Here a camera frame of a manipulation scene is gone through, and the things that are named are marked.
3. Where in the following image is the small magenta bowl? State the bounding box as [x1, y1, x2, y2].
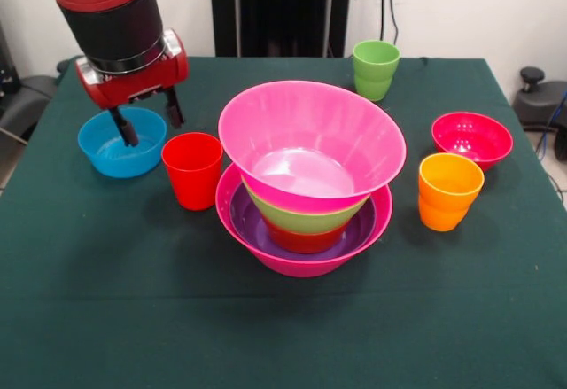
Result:
[431, 111, 515, 169]

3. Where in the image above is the red cup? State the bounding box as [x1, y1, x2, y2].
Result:
[160, 132, 224, 212]

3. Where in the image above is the light green cup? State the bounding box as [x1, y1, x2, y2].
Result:
[352, 39, 402, 103]

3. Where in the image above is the dark green tablecloth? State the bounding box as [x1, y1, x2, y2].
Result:
[0, 54, 567, 389]

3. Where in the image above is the orange cup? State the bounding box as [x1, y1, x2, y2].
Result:
[417, 152, 485, 233]

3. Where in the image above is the blue cable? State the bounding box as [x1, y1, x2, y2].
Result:
[534, 90, 567, 160]

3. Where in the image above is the blue bowl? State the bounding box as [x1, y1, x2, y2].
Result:
[77, 106, 168, 180]

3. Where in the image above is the orange-red bowl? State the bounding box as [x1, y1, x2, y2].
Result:
[264, 218, 351, 255]

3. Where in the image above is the purple bowl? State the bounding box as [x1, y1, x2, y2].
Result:
[229, 183, 377, 261]

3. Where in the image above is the large pink bowl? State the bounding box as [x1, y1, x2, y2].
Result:
[214, 162, 394, 278]
[217, 80, 408, 215]

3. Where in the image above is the light green bowl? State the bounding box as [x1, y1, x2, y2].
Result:
[241, 175, 369, 236]

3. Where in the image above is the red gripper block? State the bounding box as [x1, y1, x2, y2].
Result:
[74, 28, 190, 148]

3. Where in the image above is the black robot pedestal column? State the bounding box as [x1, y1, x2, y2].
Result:
[203, 0, 359, 58]

